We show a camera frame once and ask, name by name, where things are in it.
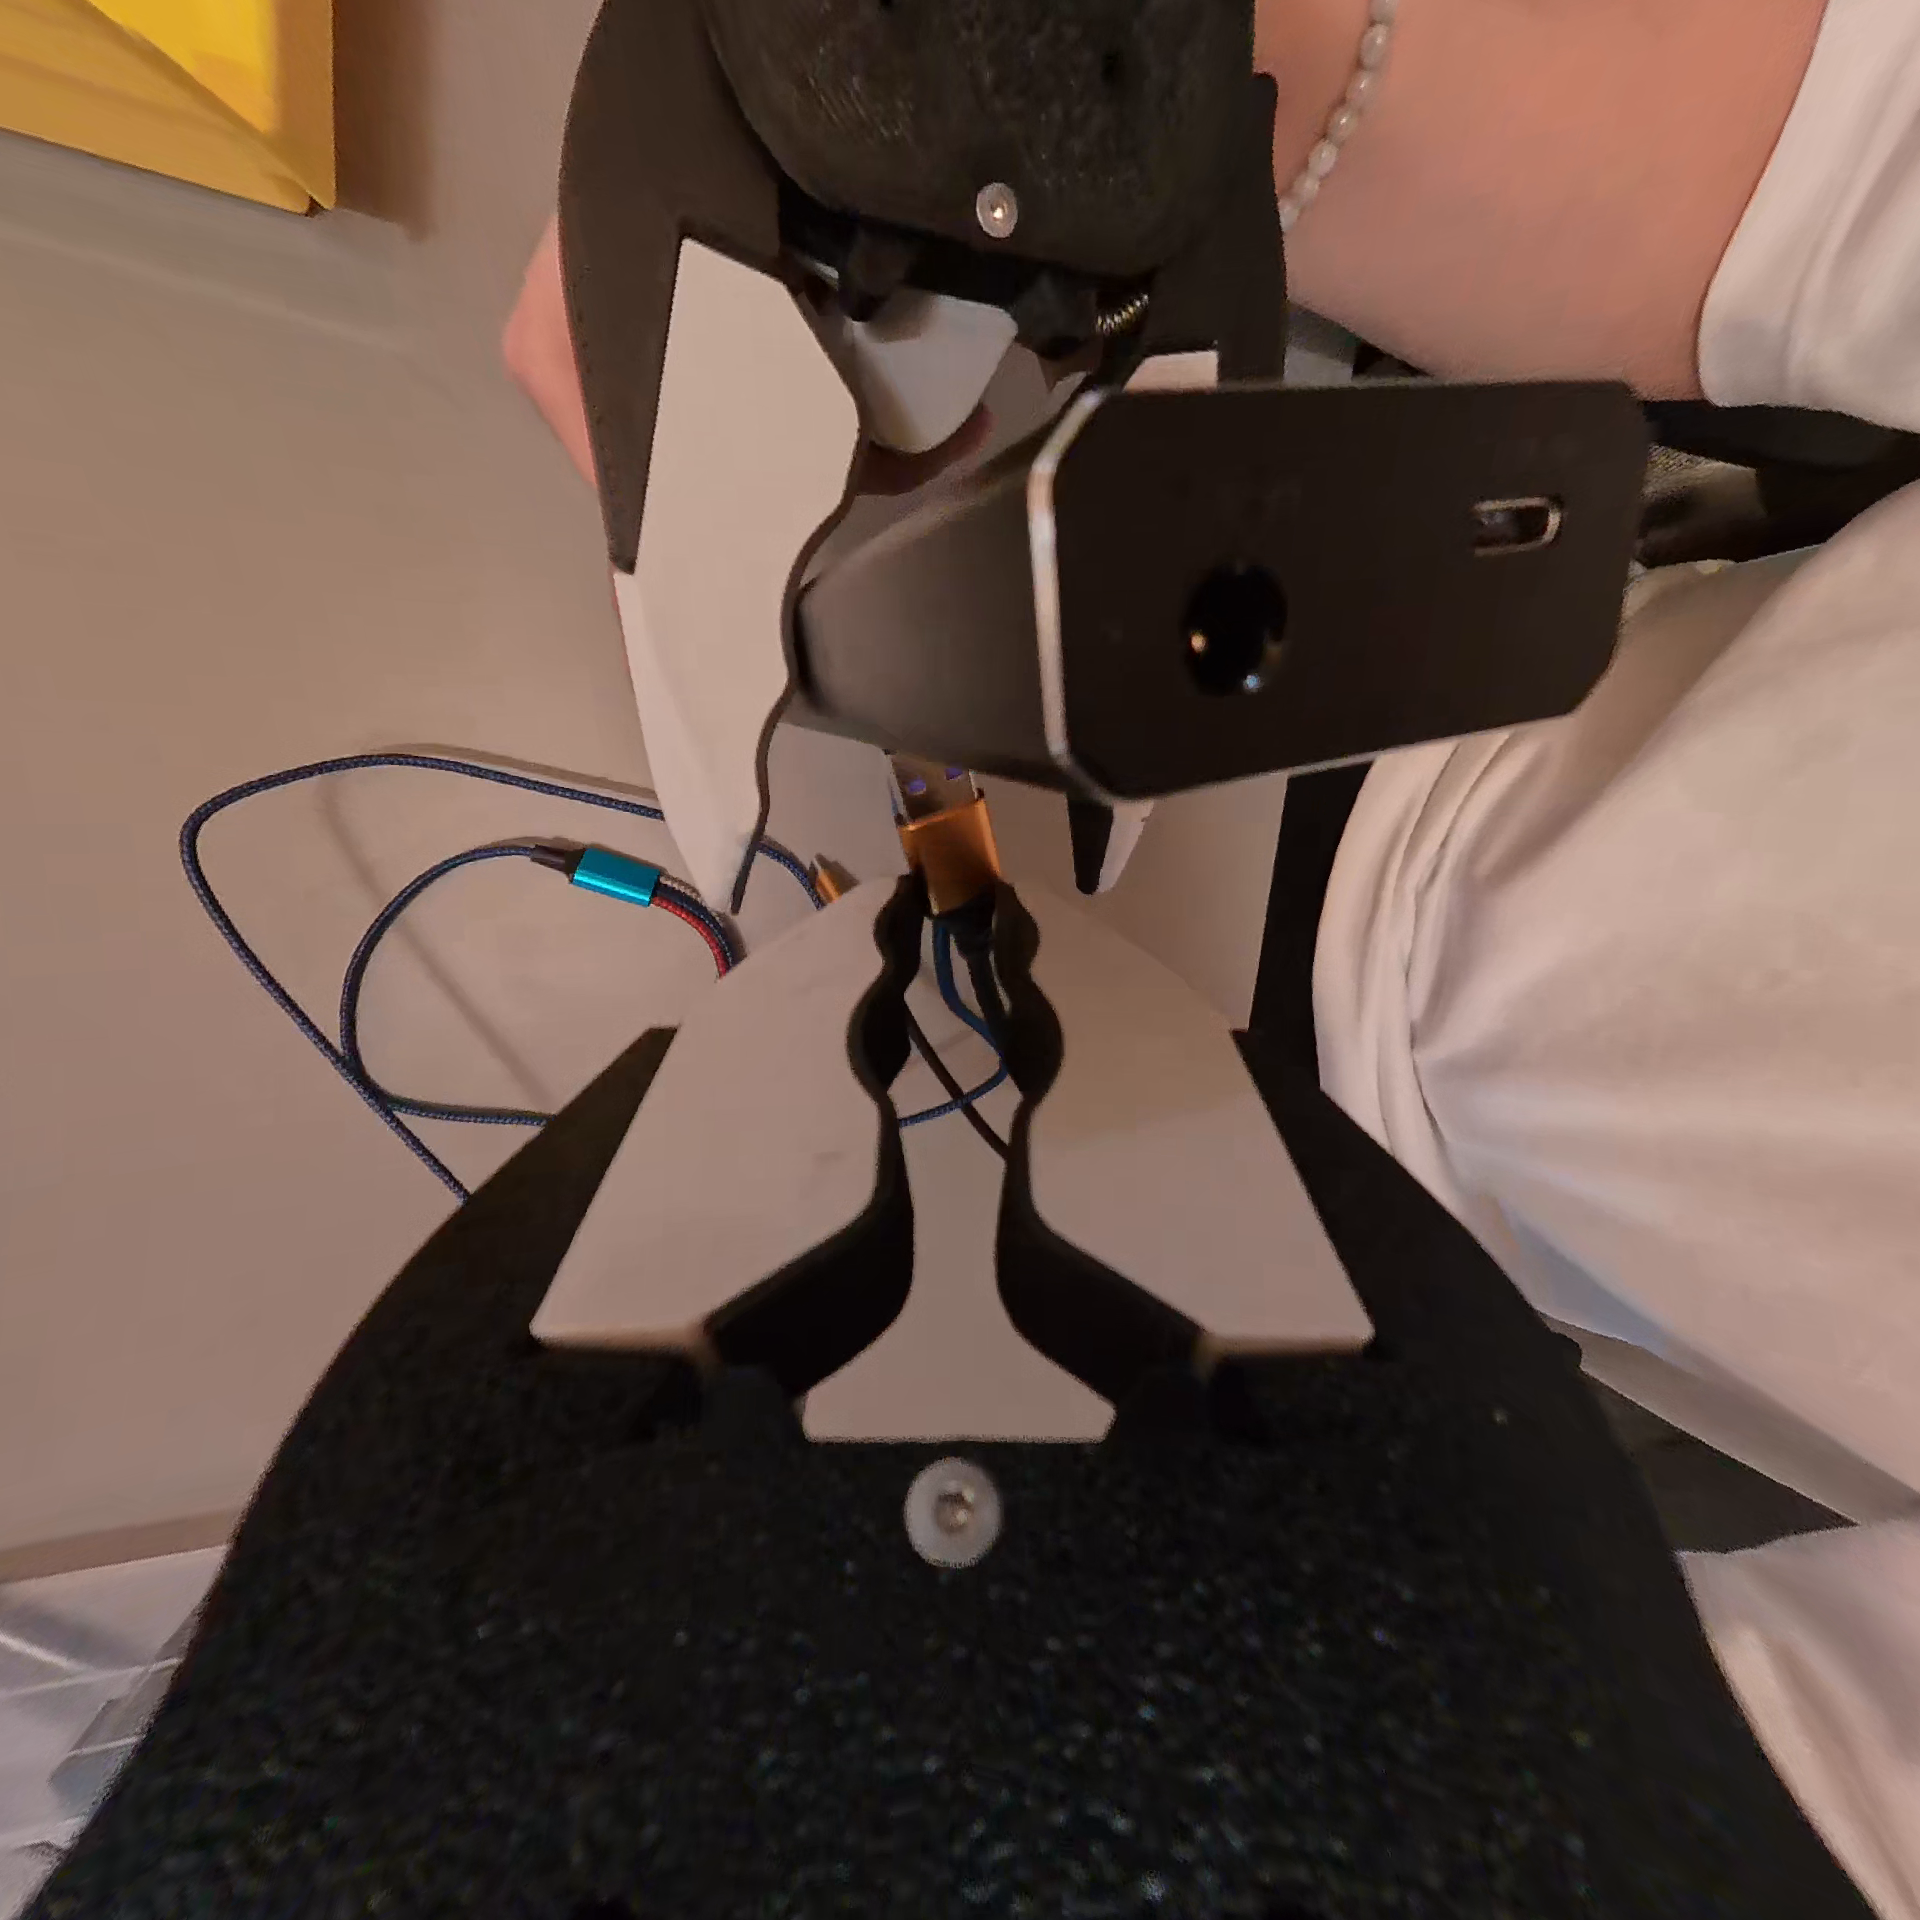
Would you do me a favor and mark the cable with teal plug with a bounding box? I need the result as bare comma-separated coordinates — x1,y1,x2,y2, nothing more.
176,751,1009,1203

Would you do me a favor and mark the person's white shirt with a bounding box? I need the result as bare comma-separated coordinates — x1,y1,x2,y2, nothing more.
1310,0,1920,1910

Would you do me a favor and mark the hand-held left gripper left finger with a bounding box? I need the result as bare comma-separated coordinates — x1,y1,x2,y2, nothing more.
527,878,921,1402

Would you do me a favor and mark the person's right forearm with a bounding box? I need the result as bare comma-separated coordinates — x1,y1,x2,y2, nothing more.
1253,0,1825,402

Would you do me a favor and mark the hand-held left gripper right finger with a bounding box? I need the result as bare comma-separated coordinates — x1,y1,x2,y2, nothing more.
990,882,1376,1401

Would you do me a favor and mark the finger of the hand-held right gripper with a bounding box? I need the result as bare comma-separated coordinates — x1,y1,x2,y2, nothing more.
986,352,1226,896
615,235,904,917

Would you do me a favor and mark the black cable with gold plug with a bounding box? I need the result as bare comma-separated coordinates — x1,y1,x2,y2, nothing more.
895,791,1057,1160

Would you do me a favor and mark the white bead bracelet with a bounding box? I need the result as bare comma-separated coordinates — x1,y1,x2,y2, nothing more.
1276,0,1405,235

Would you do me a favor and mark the black printed usb hub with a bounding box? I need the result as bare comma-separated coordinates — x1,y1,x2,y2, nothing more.
790,374,1654,807

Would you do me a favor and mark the person's right hand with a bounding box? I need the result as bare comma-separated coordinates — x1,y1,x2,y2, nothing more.
501,222,1002,560

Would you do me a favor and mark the yellow plastic bin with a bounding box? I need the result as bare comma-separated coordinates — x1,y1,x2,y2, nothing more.
0,0,340,217

